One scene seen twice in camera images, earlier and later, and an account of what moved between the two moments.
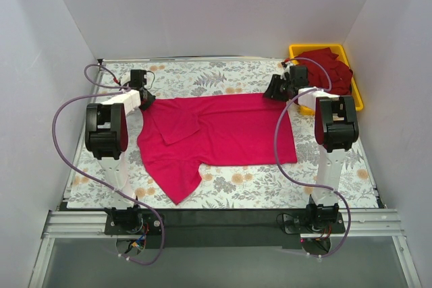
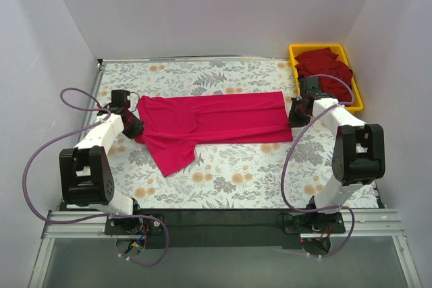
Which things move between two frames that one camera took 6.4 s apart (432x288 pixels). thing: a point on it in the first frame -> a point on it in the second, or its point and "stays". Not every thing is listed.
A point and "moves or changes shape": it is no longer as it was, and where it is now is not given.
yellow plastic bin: [296, 49] stays
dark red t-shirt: [341, 74] stays
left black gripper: [147, 99] -> [136, 127]
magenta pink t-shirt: [175, 135] moves or changes shape
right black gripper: [276, 88] -> [296, 114]
